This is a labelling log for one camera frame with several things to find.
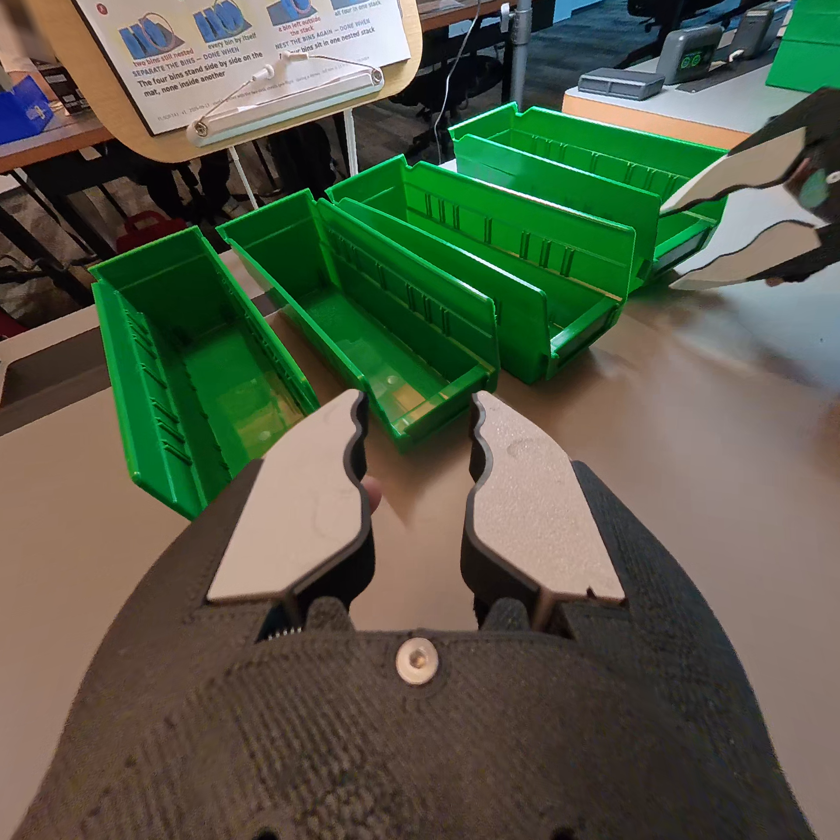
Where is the grey metal pole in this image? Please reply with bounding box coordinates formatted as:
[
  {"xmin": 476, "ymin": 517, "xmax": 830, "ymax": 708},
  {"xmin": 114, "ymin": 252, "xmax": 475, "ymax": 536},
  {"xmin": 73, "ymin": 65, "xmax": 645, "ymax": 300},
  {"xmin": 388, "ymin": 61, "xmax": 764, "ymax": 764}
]
[{"xmin": 500, "ymin": 0, "xmax": 534, "ymax": 110}]

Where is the blue plastic bin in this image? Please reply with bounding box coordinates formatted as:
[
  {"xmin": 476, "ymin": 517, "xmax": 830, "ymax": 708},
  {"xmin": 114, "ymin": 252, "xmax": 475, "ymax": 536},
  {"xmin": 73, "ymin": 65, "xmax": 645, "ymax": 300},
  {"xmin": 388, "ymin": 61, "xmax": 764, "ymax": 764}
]
[{"xmin": 0, "ymin": 74, "xmax": 56, "ymax": 143}]

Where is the grey flat case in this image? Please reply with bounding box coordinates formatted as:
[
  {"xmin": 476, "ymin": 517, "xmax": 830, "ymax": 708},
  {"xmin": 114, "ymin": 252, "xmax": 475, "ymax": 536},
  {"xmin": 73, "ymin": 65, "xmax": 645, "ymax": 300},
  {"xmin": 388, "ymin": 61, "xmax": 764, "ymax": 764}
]
[{"xmin": 576, "ymin": 71, "xmax": 666, "ymax": 102}]

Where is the red bag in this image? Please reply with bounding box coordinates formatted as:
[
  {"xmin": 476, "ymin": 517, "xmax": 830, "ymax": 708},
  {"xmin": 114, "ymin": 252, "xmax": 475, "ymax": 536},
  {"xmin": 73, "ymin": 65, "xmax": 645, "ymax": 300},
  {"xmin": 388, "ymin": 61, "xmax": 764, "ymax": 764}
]
[{"xmin": 116, "ymin": 210, "xmax": 179, "ymax": 255}]

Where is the white cable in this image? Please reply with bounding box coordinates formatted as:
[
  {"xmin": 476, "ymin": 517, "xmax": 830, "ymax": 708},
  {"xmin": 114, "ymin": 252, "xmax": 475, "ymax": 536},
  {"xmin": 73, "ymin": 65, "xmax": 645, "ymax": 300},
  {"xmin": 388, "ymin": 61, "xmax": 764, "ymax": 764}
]
[{"xmin": 438, "ymin": 0, "xmax": 478, "ymax": 127}]

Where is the wood-edged white table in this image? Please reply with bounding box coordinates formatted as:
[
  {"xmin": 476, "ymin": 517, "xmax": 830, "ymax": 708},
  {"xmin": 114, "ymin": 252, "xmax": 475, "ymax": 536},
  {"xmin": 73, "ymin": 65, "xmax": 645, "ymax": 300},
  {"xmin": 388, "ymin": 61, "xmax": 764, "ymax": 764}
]
[{"xmin": 561, "ymin": 39, "xmax": 840, "ymax": 152}]

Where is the brown wooden table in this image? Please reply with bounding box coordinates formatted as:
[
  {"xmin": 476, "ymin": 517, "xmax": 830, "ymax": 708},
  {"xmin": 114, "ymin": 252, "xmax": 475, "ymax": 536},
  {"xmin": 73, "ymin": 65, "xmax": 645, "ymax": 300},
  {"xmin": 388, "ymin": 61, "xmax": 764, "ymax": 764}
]
[{"xmin": 0, "ymin": 110, "xmax": 114, "ymax": 309}]

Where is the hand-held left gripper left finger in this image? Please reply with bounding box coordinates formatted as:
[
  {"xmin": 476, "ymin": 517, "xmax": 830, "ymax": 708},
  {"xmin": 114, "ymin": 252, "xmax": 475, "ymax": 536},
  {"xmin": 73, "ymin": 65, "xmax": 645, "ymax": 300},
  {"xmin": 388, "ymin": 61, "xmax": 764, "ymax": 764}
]
[{"xmin": 206, "ymin": 389, "xmax": 378, "ymax": 618}]

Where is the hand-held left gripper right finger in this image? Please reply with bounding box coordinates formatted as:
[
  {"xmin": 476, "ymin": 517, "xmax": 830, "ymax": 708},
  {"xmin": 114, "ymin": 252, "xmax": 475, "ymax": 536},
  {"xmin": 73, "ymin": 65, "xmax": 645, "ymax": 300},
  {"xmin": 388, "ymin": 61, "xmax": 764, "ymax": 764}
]
[{"xmin": 459, "ymin": 391, "xmax": 627, "ymax": 630}]

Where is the clear page holder bar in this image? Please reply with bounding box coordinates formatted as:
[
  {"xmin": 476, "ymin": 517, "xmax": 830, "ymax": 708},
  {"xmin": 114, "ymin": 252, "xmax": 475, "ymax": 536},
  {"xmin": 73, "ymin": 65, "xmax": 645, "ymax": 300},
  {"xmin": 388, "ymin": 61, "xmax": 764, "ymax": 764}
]
[{"xmin": 185, "ymin": 51, "xmax": 388, "ymax": 150}]

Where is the white board stand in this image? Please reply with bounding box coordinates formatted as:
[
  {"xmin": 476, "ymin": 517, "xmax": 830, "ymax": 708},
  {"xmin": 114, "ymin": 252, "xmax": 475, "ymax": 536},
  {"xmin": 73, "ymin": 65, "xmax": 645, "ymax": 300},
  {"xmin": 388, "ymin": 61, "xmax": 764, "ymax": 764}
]
[{"xmin": 226, "ymin": 107, "xmax": 360, "ymax": 212}]

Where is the white instruction sheet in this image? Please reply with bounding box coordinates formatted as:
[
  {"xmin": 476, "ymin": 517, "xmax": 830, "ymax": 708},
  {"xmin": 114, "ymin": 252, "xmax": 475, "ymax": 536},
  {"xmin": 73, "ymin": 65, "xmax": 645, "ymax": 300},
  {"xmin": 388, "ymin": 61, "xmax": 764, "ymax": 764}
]
[{"xmin": 72, "ymin": 0, "xmax": 414, "ymax": 139}]

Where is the green plastic bin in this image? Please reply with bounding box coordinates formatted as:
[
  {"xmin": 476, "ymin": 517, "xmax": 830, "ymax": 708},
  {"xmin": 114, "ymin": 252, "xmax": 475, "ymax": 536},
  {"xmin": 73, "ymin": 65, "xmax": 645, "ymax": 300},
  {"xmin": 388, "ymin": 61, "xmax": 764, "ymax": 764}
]
[
  {"xmin": 325, "ymin": 155, "xmax": 639, "ymax": 386},
  {"xmin": 448, "ymin": 101, "xmax": 731, "ymax": 294},
  {"xmin": 88, "ymin": 225, "xmax": 321, "ymax": 521},
  {"xmin": 215, "ymin": 188, "xmax": 501, "ymax": 455}
]

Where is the stack of green bins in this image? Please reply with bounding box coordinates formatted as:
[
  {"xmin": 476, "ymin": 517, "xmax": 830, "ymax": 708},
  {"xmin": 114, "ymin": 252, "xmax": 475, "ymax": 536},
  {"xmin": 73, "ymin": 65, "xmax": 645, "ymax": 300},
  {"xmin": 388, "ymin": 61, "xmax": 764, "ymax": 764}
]
[{"xmin": 765, "ymin": 0, "xmax": 840, "ymax": 94}]

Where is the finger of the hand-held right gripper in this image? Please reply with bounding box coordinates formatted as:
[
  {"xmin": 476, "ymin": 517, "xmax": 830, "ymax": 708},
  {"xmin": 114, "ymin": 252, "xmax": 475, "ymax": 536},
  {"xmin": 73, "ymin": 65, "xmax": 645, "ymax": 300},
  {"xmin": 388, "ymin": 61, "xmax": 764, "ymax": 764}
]
[
  {"xmin": 668, "ymin": 222, "xmax": 824, "ymax": 292},
  {"xmin": 658, "ymin": 126, "xmax": 809, "ymax": 215}
]

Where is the black printed card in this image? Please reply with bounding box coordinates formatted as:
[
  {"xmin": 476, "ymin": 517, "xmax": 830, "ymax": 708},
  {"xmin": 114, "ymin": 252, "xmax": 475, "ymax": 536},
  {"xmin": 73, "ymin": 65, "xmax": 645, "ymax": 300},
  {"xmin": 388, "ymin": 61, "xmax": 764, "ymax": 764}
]
[{"xmin": 29, "ymin": 59, "xmax": 91, "ymax": 117}]

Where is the grey device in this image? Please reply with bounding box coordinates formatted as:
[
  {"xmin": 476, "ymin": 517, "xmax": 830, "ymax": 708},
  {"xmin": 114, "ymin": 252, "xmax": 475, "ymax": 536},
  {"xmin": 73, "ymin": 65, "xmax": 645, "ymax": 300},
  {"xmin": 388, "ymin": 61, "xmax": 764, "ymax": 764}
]
[
  {"xmin": 727, "ymin": 2, "xmax": 780, "ymax": 61},
  {"xmin": 655, "ymin": 25, "xmax": 724, "ymax": 86}
]

